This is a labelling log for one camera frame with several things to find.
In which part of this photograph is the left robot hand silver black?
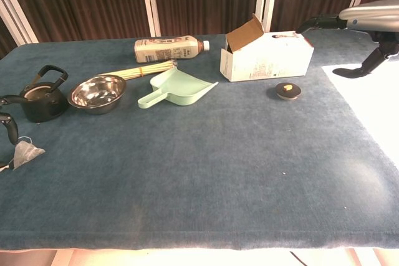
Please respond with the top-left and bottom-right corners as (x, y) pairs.
(0, 94), (26, 172)

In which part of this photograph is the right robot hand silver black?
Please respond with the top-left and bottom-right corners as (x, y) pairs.
(295, 0), (399, 78)

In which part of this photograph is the pyramid tea bag with string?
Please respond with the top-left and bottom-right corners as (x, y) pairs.
(11, 136), (46, 171)

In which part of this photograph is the black cup with tea bag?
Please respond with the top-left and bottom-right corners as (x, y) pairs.
(19, 64), (70, 123)

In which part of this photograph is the beige drink bottle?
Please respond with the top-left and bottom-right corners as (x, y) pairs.
(134, 34), (211, 64)

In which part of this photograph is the stainless steel bowl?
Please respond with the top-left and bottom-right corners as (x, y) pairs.
(67, 74), (128, 115)

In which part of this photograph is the open white cardboard box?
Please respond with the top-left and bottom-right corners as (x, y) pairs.
(219, 13), (315, 83)

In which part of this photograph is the black lid with orange knob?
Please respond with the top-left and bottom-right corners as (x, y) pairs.
(266, 82), (304, 102)

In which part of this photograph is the bundle of bamboo sticks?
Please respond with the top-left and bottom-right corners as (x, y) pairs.
(99, 59), (178, 80)

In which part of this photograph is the mint green plastic dustpan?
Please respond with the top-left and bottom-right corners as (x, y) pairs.
(137, 67), (219, 110)

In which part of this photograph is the blue felt table cloth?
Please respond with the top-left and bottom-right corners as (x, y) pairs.
(0, 31), (399, 252)

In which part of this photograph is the white double frame post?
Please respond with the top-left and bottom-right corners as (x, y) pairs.
(0, 0), (40, 45)

